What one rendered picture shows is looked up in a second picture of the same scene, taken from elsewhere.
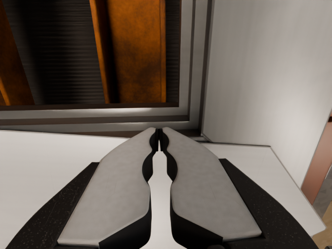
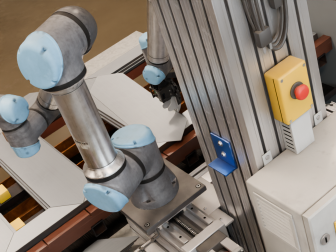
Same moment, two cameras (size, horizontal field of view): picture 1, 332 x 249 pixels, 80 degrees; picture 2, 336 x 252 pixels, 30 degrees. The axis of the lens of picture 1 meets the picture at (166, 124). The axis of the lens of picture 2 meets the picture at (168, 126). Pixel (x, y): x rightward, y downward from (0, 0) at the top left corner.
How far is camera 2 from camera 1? 2.46 m
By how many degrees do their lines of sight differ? 71
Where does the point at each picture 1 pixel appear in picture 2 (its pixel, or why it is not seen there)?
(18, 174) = (156, 106)
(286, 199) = (181, 129)
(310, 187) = (187, 140)
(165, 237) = (156, 126)
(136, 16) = not seen: hidden behind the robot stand
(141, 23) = not seen: hidden behind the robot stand
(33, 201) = (150, 110)
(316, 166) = (192, 135)
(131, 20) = not seen: hidden behind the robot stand
